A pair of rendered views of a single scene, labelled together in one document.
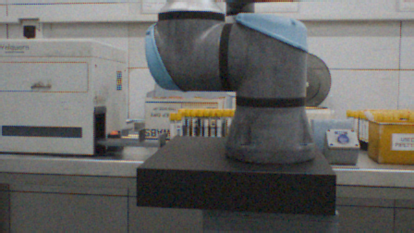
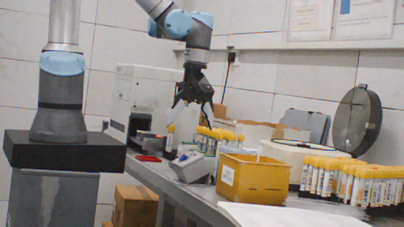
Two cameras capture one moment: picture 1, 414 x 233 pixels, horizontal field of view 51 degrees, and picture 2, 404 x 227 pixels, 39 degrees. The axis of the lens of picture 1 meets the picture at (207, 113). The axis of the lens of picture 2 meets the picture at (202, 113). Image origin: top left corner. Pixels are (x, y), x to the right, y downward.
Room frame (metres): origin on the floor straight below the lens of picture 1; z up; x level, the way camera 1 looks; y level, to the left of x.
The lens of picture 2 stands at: (0.27, -1.61, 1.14)
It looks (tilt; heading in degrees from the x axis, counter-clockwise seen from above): 3 degrees down; 60
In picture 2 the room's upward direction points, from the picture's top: 7 degrees clockwise
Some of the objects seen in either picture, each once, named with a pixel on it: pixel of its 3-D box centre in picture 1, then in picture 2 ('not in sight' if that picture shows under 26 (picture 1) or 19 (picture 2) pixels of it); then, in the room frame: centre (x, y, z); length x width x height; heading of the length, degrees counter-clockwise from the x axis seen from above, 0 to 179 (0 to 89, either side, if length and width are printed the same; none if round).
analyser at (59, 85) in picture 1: (69, 96); (155, 106); (1.24, 0.40, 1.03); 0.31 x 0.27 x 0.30; 83
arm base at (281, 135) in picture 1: (269, 125); (59, 120); (0.72, -0.11, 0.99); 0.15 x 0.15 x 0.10
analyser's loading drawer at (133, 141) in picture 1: (125, 138); (144, 138); (1.12, 0.21, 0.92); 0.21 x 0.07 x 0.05; 83
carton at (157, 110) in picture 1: (188, 117); (256, 143); (1.50, 0.06, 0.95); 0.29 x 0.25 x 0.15; 173
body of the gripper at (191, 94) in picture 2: not in sight; (192, 83); (1.12, -0.07, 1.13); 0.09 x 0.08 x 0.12; 87
